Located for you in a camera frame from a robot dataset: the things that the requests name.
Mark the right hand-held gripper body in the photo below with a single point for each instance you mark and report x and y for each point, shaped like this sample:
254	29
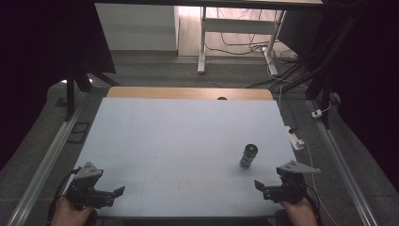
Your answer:
290	185

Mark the wooden table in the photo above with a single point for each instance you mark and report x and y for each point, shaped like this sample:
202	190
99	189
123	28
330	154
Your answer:
188	93

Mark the aluminium rail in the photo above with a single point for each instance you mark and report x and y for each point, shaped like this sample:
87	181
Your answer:
44	166
342	163

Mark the small white adapter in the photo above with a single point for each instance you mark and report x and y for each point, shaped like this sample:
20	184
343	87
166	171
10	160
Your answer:
316	113

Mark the white table mat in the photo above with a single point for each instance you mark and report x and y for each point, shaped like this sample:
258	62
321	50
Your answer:
175	150

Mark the person's right hand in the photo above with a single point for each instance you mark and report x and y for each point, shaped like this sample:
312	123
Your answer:
299	213

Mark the white desk frame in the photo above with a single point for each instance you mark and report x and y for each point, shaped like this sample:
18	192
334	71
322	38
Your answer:
238	26

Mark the person's left hand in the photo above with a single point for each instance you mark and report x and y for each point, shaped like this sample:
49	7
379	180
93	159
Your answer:
70	213

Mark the black metal stand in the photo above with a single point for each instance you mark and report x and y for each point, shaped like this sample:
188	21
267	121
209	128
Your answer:
75	84
323	84

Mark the white power strip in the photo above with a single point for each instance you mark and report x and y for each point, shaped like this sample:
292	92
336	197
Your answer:
295	139

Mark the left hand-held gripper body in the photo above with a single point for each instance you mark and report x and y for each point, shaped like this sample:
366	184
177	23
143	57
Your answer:
86	183

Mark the black floor frame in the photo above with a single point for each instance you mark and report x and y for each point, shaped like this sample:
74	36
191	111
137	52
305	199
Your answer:
79	132

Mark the dark green-capped bottle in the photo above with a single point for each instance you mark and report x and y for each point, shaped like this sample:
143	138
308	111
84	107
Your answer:
248	157

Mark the white cabinet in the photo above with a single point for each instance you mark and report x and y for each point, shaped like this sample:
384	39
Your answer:
138	28

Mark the black curtain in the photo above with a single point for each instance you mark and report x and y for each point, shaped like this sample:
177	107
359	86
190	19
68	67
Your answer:
367	78
37	62

